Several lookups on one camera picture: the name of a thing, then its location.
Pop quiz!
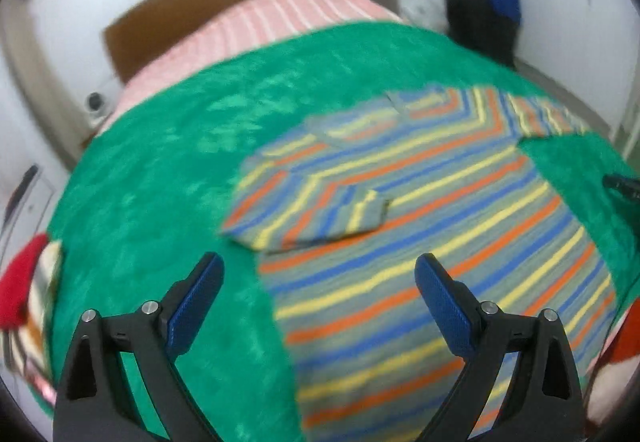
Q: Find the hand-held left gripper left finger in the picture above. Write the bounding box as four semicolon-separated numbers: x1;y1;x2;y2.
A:
52;251;225;442

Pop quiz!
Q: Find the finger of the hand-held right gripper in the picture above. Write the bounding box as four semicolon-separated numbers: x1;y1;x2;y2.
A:
602;173;640;202

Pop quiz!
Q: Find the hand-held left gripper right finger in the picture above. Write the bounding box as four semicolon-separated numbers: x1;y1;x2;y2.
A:
414;253;587;442

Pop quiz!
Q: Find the striped knit sweater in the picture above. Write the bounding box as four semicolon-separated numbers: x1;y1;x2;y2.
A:
220;84;618;442

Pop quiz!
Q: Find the chair with blue black clothes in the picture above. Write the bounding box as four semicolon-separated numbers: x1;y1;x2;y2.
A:
444;0;519;69

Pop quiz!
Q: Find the green blanket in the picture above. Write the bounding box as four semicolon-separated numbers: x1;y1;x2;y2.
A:
32;22;640;442

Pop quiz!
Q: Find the striped folded cloth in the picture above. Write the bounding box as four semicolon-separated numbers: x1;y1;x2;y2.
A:
2;239;66;404

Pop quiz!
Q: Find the orange-red cloth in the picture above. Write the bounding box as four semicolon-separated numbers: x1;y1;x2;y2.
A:
596;311;640;369

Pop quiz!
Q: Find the red cloth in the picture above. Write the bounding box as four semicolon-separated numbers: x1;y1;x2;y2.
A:
0;234;49;330

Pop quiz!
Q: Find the pink striped bed sheet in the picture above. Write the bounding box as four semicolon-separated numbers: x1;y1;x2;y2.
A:
97;0;407;134

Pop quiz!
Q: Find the beige door frame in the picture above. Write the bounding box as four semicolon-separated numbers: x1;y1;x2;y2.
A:
0;0;93;165

